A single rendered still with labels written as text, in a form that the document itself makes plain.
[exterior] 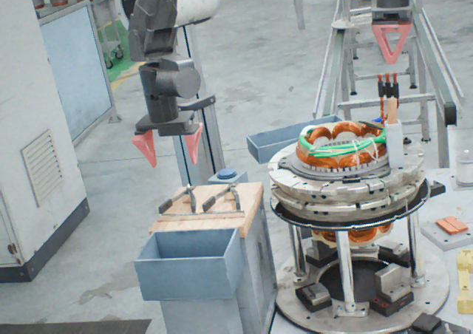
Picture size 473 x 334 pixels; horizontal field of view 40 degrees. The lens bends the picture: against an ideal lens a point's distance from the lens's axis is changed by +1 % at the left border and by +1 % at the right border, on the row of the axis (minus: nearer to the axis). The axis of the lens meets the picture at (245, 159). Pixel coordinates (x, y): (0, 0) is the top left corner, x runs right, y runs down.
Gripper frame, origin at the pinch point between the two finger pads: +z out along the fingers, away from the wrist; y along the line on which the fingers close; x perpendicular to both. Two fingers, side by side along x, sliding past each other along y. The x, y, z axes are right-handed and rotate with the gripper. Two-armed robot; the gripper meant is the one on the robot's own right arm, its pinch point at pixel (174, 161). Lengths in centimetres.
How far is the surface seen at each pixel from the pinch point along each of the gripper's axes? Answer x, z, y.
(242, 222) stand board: -7.4, 10.2, 13.8
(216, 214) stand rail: -5.6, 9.3, 8.5
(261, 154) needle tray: 31.2, 12.5, 10.7
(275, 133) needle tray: 43.4, 12.1, 12.2
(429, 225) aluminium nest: 36, 37, 49
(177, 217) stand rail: -5.5, 9.6, 0.4
